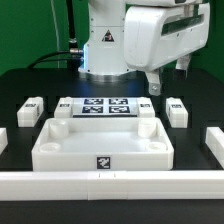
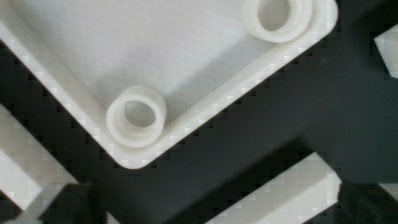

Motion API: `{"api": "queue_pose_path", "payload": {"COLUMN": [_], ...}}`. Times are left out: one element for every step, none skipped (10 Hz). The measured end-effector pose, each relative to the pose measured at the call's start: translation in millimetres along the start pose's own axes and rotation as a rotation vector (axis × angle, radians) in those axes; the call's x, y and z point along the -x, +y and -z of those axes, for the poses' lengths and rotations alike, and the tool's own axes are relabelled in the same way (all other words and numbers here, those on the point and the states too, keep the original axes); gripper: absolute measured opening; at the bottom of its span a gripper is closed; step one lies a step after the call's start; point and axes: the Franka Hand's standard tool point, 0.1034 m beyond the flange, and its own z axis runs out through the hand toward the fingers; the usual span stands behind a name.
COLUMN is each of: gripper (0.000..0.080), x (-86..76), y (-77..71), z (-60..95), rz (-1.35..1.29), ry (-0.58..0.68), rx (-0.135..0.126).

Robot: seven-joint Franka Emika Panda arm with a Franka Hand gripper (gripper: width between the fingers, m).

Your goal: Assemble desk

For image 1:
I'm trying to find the white desk top tray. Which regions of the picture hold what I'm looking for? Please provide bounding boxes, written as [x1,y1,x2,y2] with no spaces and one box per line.
[32,117,174,171]

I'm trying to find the thin white cable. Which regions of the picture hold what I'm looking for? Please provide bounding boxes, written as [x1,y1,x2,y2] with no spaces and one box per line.
[50,0,62,69]

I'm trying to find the fiducial marker sheet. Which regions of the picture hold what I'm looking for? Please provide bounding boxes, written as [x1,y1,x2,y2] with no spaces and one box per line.
[73,97,137,116]

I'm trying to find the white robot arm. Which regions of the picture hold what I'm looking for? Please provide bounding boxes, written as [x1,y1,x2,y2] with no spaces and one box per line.
[79,0,210,96]

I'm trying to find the white left fence block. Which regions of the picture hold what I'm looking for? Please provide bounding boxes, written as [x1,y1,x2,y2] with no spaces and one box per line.
[0,128,8,154]

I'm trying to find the black cable bundle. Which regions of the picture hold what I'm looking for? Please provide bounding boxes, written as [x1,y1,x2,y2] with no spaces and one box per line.
[27,0,85,70]

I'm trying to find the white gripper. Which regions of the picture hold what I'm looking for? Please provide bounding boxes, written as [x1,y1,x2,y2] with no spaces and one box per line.
[124,3,210,96]

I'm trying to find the white right fence block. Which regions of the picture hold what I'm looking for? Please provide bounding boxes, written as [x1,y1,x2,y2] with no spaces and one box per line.
[205,127,224,169]

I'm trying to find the white fence block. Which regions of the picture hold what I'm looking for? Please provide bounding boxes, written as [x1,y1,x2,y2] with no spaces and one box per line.
[205,127,224,169]
[0,128,8,154]

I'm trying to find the white front fence bar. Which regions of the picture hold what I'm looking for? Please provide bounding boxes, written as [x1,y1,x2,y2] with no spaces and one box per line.
[0,171,224,201]

